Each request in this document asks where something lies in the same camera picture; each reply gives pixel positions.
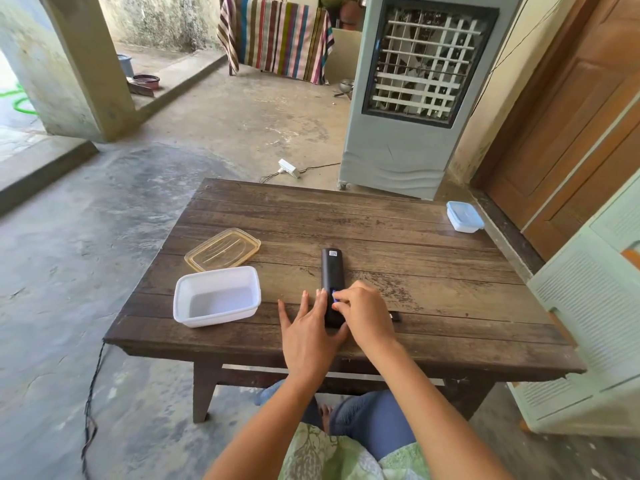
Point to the white plastic container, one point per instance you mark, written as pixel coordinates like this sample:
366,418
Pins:
217,297

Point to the dark wooden low table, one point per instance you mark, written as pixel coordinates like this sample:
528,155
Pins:
425,274

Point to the pale green plastic cabinet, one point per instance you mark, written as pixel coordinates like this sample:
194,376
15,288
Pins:
590,344

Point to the person's blue jeans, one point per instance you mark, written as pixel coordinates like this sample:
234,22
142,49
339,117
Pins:
372,419

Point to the dark red bowl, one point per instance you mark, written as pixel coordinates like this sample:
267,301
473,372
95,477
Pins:
146,81

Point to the person's left middle finger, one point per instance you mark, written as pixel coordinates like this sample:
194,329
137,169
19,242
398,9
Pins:
305,304

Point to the person's right forearm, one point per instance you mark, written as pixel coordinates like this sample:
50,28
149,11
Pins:
440,419

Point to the person's green patterned garment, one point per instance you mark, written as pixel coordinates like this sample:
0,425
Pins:
330,457

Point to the beige board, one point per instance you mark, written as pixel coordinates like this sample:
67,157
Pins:
345,57

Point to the striped multicolour cloth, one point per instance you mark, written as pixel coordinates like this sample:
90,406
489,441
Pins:
275,37

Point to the grey air cooler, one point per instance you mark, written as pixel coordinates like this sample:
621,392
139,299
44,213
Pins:
400,144

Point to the person's right thumb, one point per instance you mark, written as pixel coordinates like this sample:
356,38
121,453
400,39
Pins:
342,308

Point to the person's bare foot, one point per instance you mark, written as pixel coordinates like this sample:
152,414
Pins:
326,419

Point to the white power strip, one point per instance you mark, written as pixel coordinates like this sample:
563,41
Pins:
288,168

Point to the black remote control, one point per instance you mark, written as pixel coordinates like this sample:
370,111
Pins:
332,269

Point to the person's left thumb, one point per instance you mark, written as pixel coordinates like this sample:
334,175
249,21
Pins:
341,333

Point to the person's left forearm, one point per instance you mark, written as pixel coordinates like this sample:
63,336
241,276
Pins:
270,424

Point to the person's left hand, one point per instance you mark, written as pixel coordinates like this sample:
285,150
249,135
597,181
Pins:
305,344

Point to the brown clay pot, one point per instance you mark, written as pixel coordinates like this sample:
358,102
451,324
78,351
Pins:
351,14

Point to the brown wooden door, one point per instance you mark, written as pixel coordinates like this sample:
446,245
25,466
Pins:
575,134

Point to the blue bucket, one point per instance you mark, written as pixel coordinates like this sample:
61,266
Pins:
126,64

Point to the small metal bowl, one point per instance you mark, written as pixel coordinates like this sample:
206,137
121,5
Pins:
346,86

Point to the person's right hand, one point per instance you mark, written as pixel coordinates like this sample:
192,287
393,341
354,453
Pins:
370,319

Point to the small container with blue lid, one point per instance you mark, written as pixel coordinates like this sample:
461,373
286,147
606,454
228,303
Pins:
465,217

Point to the clear yellowish container lid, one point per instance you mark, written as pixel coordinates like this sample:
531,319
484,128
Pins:
222,249

